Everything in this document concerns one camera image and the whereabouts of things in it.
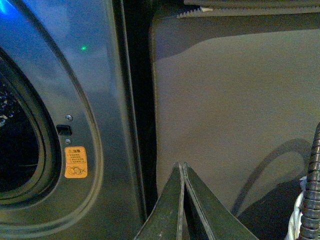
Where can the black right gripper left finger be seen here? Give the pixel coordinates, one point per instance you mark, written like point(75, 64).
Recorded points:
point(166, 219)

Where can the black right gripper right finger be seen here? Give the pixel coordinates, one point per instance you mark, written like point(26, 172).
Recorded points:
point(206, 217)

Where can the steel washing machine drum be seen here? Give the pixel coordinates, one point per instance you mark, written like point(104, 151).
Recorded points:
point(19, 151)

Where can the dark grey washing machine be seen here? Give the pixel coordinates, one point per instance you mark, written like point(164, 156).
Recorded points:
point(67, 63)

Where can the clear plastic bag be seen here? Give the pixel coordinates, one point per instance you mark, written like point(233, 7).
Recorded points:
point(295, 218)

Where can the orange warning sticker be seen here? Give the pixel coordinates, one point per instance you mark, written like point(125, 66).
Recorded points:
point(76, 163)

